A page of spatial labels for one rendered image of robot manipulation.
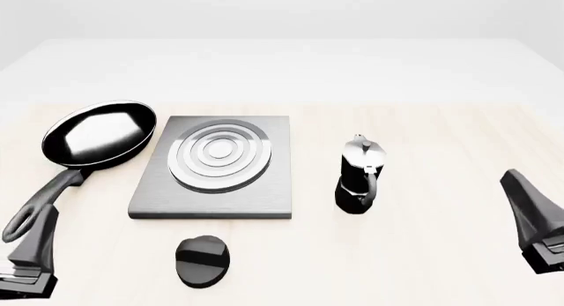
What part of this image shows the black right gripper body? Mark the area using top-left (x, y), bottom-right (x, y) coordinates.
top-left (521, 232), bottom-right (564, 275)

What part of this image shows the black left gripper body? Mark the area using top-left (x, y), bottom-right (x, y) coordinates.
top-left (0, 258), bottom-right (59, 301)

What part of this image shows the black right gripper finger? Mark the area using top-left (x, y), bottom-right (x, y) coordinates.
top-left (500, 168), bottom-right (564, 251)

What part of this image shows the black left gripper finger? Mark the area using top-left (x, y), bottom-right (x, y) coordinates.
top-left (7, 203), bottom-right (60, 274)

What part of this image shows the black and silver moka pot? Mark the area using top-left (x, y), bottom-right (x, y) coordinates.
top-left (334, 132), bottom-right (388, 216)

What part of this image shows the flat grey stove plate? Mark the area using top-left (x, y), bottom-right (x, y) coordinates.
top-left (128, 115), bottom-right (293, 221)

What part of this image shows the black frying pan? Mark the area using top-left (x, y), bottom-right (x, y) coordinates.
top-left (1, 100), bottom-right (159, 243)

